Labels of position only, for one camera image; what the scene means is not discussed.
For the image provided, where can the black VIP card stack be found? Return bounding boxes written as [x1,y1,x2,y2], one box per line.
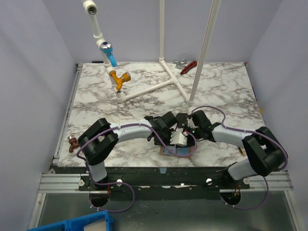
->
[176,113,188,128]

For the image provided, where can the pink leather card holder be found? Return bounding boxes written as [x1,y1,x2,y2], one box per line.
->
[159,145,193,158]

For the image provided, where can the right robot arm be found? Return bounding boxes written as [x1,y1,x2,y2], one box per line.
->
[184,110,288,189]

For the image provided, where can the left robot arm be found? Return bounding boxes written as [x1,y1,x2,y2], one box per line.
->
[77,112,178,190]

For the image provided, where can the orange valve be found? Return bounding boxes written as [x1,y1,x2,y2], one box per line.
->
[109,71,131,91]

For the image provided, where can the metal clamp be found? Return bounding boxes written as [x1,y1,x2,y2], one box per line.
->
[173,59,187,66]

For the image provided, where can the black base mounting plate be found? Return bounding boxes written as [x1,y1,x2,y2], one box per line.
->
[79,166,251,200]

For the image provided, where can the brown brass valve fitting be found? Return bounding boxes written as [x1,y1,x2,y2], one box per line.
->
[68,136,79,153]

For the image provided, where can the blue valve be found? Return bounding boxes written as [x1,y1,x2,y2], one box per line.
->
[100,41,117,67]

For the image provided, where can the blue plastic bin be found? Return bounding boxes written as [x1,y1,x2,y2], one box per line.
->
[28,211,114,231]

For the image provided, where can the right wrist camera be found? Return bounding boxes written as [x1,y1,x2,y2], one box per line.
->
[187,117,196,128]

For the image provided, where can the yellow handled pliers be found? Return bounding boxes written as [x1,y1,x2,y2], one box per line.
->
[238,147,245,156]

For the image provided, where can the white PVC pipe frame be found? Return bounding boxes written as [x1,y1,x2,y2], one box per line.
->
[82,0,221,106]

